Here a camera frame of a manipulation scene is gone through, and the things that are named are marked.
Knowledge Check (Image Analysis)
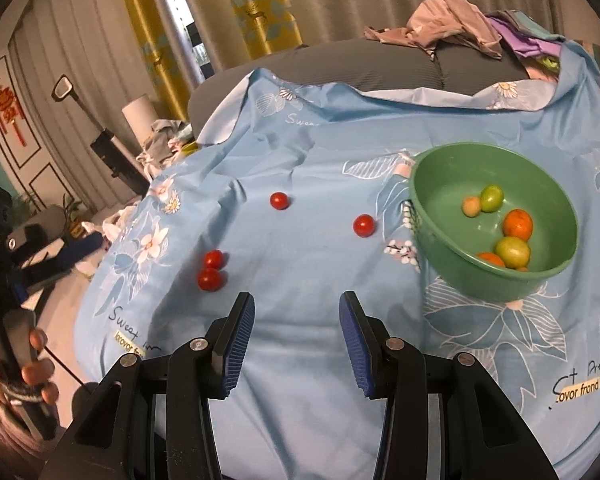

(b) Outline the white plastic bag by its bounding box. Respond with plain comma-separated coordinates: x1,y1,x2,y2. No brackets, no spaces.
82,204,142,242

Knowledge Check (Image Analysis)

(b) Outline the pink clothing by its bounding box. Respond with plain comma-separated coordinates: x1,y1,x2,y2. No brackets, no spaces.
364,0,503,61

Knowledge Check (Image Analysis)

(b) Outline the person's left hand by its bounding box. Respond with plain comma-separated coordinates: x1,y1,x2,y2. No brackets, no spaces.
0,327,61,408

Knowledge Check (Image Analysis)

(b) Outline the red knot wall decoration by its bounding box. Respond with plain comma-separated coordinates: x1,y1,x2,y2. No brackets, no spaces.
0,77,28,148

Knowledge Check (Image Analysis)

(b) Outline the small mandarin orange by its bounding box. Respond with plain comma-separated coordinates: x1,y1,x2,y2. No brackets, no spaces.
503,209,534,241

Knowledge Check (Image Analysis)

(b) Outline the dark green jujube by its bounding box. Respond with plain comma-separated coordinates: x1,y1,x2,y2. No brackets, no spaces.
480,185,505,213

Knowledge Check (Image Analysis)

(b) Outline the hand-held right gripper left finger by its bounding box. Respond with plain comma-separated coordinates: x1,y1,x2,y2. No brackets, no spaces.
40,291,257,480

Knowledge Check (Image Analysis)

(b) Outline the yellow patterned curtain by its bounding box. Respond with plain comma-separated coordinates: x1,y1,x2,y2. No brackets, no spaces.
229,0,305,61
114,0,203,126

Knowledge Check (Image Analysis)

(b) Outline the person's left forearm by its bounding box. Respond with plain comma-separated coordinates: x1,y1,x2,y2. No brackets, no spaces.
0,400,56,480

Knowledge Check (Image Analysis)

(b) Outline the black cable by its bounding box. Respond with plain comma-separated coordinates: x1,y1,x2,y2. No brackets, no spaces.
42,347,88,388

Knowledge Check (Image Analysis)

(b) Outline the green plastic bowl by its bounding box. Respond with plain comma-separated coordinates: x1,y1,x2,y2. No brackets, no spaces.
407,142,580,303

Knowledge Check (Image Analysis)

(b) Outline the white cylinder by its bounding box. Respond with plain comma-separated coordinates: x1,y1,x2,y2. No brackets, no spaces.
121,94,157,148

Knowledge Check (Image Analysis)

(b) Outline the grey sofa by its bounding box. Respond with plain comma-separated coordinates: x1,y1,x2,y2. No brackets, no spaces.
187,40,536,126

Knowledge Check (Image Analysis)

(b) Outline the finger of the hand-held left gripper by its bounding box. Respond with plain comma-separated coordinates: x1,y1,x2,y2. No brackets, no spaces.
10,260,78,306
0,232,105,273

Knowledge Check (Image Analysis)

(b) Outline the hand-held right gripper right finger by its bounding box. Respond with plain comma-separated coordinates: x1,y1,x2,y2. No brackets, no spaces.
338,290,561,480

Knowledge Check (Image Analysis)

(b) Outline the pile of clothes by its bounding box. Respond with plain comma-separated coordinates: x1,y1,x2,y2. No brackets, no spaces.
136,119,201,181

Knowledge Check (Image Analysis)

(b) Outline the black stick vacuum cleaner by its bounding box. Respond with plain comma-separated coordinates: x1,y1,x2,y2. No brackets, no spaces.
51,74,151,196

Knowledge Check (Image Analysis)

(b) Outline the purple cloth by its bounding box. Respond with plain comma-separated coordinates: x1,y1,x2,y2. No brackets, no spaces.
487,10,566,68

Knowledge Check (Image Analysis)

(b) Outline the blue floral bed sheet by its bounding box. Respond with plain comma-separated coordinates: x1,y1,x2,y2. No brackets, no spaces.
75,35,600,480

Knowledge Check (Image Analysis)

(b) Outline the yellow-green jujube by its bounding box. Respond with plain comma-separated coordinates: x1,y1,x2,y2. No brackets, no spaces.
495,236,531,268

